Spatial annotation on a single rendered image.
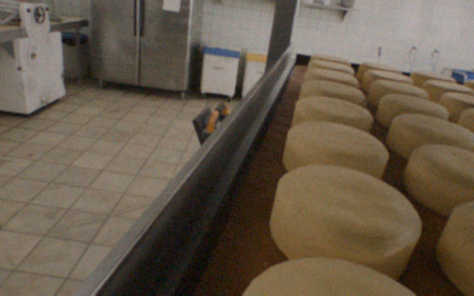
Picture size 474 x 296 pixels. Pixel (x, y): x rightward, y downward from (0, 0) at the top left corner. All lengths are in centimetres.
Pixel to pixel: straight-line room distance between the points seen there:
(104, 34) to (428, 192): 513
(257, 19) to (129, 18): 193
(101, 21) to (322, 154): 510
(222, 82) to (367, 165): 505
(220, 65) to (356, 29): 222
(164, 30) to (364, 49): 310
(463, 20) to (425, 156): 629
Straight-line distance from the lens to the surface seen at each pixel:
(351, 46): 591
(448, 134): 24
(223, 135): 15
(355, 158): 16
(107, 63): 529
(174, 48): 494
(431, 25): 627
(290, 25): 50
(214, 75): 518
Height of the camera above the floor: 157
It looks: 24 degrees down
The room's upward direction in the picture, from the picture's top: 8 degrees clockwise
